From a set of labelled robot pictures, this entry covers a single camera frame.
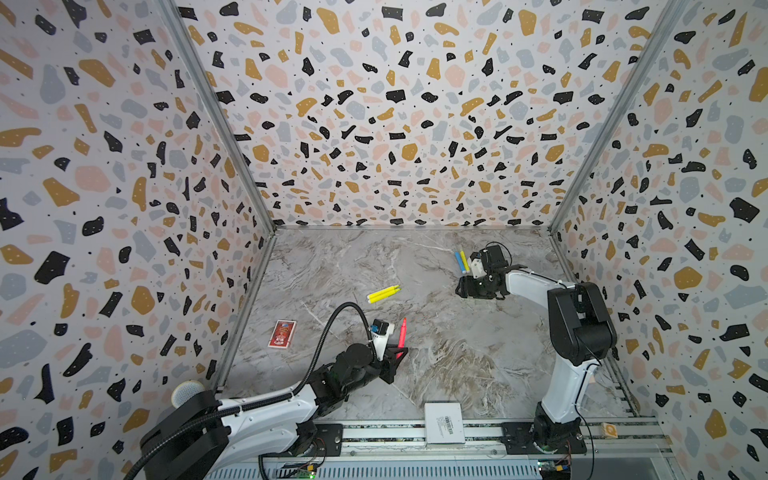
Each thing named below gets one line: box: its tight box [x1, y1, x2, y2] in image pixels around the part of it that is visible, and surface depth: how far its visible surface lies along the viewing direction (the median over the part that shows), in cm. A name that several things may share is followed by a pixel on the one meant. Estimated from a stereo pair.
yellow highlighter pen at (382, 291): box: [367, 285, 400, 299], surface depth 105 cm
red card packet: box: [268, 319, 297, 349], surface depth 92 cm
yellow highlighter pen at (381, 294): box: [367, 285, 402, 304], surface depth 105 cm
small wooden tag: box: [601, 422, 619, 438], surface depth 77 cm
